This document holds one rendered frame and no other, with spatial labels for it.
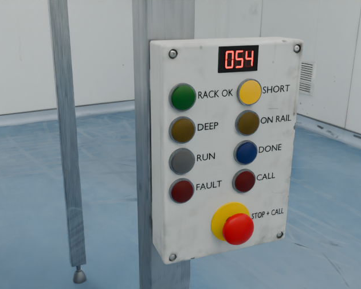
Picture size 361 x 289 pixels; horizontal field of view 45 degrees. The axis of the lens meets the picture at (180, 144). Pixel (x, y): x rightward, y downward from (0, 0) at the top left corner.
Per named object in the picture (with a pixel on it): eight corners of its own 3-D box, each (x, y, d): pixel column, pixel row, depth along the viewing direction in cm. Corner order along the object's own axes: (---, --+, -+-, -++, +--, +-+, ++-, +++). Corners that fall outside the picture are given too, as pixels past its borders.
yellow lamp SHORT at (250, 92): (262, 104, 49) (263, 79, 48) (240, 106, 48) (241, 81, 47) (258, 102, 50) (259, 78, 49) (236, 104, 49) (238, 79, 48)
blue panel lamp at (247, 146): (257, 163, 51) (259, 141, 50) (236, 167, 50) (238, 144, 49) (254, 161, 52) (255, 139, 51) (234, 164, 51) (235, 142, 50)
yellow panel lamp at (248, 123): (259, 135, 50) (261, 111, 49) (238, 137, 49) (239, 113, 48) (256, 132, 51) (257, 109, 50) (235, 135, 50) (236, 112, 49)
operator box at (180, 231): (285, 239, 58) (305, 39, 49) (164, 266, 52) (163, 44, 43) (261, 219, 63) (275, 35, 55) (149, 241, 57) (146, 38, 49)
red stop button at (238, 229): (255, 244, 52) (258, 214, 51) (226, 250, 51) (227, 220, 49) (237, 226, 56) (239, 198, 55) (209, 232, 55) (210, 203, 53)
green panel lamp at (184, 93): (196, 110, 46) (197, 84, 45) (172, 112, 45) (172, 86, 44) (193, 108, 47) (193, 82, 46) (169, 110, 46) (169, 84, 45)
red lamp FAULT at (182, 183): (194, 202, 50) (195, 179, 49) (172, 206, 49) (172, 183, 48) (192, 199, 50) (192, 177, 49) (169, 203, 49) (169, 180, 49)
